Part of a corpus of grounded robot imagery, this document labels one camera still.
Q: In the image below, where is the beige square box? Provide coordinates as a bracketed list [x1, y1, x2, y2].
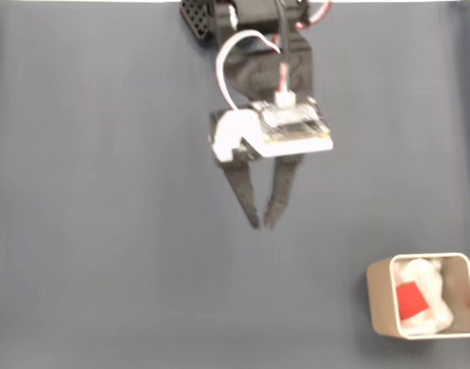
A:
[365, 252, 470, 339]

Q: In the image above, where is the red cube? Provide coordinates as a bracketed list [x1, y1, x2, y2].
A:
[396, 281, 430, 321]

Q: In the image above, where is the red white servo cable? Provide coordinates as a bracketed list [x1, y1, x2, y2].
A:
[295, 0, 333, 31]

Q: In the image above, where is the white crumpled paper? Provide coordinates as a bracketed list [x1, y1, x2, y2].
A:
[392, 258, 455, 334]

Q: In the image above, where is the dark blue-grey mat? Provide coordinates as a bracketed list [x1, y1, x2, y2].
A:
[0, 2, 470, 369]

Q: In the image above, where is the white camera board with mount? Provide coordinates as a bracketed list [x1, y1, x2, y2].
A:
[210, 98, 334, 162]

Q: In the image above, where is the white looped ribbon cable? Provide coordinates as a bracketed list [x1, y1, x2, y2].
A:
[214, 32, 282, 112]

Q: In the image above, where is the black camera cable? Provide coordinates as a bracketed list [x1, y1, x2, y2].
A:
[275, 0, 297, 107]

